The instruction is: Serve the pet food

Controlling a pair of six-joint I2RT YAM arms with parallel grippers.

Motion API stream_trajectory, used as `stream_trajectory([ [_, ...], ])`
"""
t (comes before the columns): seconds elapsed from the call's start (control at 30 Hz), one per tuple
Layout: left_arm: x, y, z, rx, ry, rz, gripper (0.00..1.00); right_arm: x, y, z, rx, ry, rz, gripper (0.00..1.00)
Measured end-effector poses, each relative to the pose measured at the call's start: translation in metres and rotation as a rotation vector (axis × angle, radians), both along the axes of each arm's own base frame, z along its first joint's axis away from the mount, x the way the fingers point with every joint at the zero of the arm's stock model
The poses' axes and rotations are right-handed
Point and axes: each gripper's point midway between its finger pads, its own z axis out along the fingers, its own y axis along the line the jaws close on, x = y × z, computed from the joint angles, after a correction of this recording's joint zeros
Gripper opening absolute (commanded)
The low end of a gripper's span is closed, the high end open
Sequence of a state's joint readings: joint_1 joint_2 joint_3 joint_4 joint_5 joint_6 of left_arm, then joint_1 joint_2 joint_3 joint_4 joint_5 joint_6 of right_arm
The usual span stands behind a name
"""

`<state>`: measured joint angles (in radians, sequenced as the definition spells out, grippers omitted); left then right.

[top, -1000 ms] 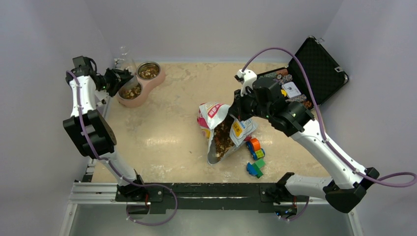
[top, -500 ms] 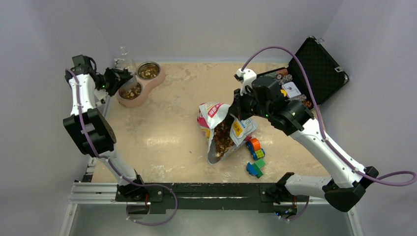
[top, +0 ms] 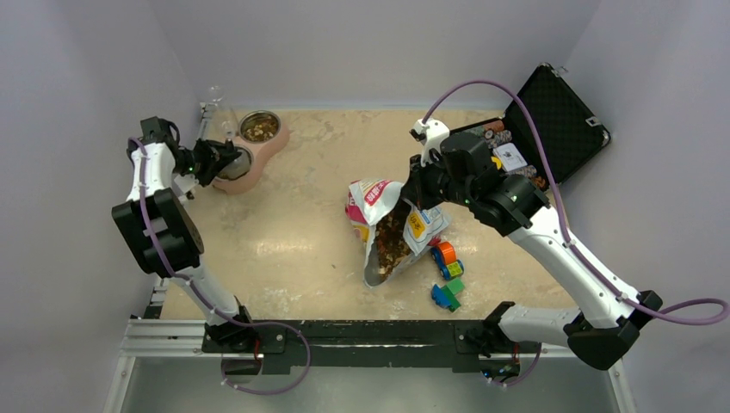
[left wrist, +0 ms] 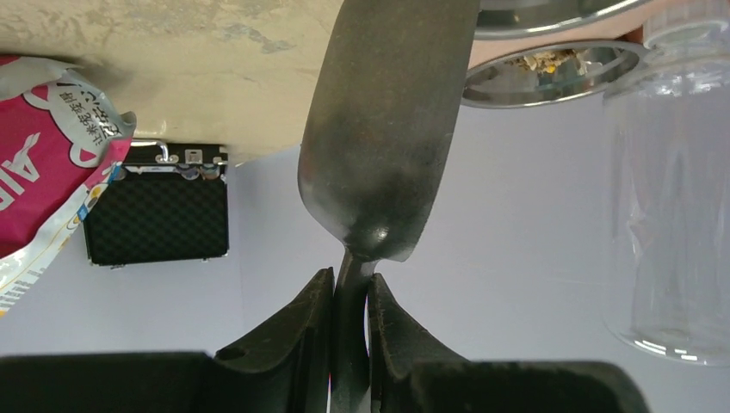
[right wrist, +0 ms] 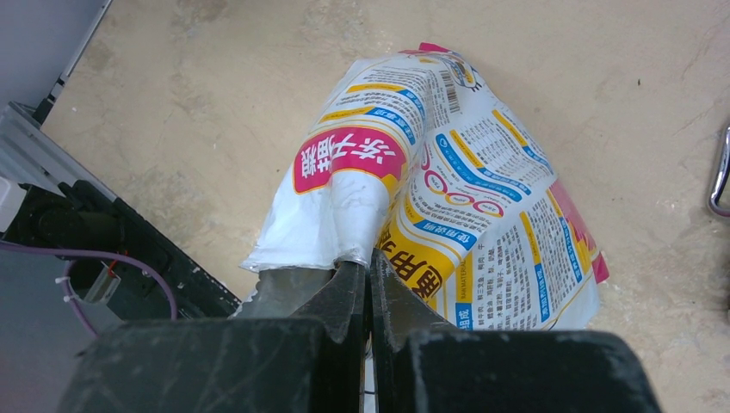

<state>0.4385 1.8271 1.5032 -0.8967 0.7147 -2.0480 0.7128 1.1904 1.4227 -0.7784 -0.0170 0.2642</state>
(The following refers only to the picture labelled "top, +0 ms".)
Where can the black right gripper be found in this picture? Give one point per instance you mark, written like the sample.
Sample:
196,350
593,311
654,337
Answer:
416,187

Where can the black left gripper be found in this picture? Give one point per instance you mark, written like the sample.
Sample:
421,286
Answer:
225,153

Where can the metal food scoop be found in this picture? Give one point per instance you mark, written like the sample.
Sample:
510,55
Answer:
238,167

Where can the cat food bag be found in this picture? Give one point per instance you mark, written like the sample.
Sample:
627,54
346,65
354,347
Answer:
394,233

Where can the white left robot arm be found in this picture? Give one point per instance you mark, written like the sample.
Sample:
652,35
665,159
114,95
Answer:
159,232

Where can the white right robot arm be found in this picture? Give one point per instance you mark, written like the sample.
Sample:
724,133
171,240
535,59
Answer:
600,330

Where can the pink double pet bowl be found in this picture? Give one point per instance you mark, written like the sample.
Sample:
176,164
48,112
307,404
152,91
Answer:
264,134

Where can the clear plastic bottle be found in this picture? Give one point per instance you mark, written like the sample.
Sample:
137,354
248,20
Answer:
224,116

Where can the yellow round chip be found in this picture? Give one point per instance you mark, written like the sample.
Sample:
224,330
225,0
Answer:
497,162

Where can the white playing card box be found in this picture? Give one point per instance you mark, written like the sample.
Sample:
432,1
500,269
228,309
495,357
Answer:
510,157

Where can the orange blue toy car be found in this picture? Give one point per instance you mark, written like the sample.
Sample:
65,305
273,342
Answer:
444,256

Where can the green blue toy blocks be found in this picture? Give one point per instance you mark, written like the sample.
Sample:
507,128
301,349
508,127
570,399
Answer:
446,296

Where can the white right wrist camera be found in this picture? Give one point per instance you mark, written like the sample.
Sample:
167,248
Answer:
430,133

